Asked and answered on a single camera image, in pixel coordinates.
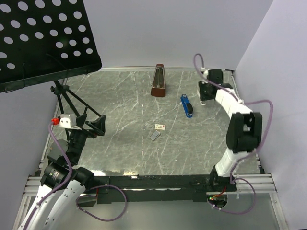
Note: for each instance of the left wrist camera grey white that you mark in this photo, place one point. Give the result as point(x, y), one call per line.
point(66, 121)

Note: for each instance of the white staple box sleeve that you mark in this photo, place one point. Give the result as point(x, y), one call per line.
point(160, 127)

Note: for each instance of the aluminium frame rail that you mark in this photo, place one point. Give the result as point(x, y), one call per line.
point(262, 183)

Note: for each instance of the black perforated music stand desk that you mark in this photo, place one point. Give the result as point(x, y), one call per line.
point(43, 41)

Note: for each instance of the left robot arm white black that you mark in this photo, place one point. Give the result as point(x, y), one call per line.
point(61, 184)

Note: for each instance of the black music stand tripod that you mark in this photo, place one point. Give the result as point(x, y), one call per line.
point(61, 91)

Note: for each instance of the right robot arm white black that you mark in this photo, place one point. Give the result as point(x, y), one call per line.
point(245, 127)

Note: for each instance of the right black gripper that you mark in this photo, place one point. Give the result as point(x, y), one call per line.
point(201, 84)

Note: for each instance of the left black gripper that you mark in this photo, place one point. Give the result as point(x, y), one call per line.
point(98, 125)

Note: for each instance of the blue metal stapler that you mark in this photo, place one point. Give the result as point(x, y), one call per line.
point(188, 108)

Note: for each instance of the white staple box tray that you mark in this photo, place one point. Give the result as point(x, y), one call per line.
point(154, 135)

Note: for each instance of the brown wooden metronome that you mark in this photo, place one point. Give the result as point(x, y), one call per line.
point(158, 88)

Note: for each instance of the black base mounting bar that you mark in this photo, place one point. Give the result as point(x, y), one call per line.
point(149, 188)

